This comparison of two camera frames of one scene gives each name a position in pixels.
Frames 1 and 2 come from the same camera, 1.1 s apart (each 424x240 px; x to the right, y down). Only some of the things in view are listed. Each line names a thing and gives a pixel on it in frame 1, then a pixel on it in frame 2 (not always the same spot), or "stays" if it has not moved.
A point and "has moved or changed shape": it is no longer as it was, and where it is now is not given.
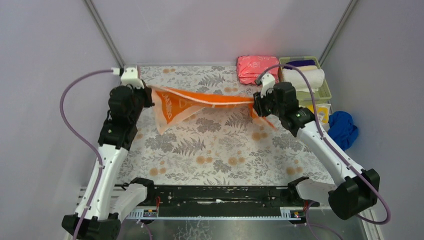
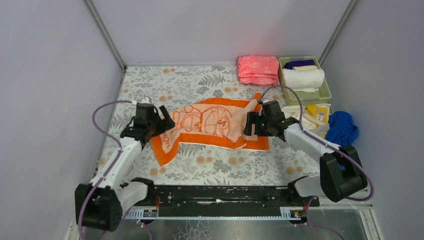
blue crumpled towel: [342, 131] stays
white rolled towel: [316, 77] stays
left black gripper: [145, 96] to [158, 122]
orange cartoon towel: [173, 108] has moved or changed shape
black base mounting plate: [223, 201] stays
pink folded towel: [249, 67] stays
